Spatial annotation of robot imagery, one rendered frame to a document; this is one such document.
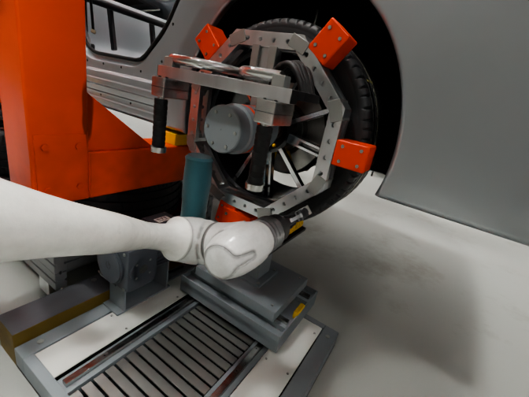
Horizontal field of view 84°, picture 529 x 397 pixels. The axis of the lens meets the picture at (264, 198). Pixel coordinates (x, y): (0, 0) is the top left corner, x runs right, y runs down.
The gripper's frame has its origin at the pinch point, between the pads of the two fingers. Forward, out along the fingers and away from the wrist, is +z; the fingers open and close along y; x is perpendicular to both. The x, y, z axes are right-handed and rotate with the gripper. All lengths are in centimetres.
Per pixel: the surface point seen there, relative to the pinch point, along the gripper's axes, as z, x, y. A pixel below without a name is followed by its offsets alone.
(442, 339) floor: 70, -88, -2
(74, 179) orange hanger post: -36, 42, -48
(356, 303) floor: 63, -58, -32
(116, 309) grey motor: -27, -1, -77
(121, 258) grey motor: -31, 14, -52
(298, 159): 15.7, 17.5, -0.3
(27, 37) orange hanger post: -45, 70, -21
